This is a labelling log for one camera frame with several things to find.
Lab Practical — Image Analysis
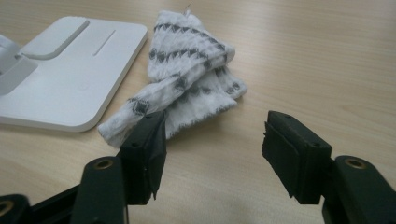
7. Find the white desk lamp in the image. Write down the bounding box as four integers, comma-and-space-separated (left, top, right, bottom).
0, 16, 149, 133

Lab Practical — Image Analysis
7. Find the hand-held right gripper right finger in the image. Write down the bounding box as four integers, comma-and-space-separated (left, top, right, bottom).
262, 110, 333, 205

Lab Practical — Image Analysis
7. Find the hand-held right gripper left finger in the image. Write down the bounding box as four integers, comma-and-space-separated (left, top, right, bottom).
120, 111, 168, 206

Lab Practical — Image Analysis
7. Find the white grey patterned cloth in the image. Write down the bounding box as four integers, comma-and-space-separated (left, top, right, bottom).
97, 9, 248, 149

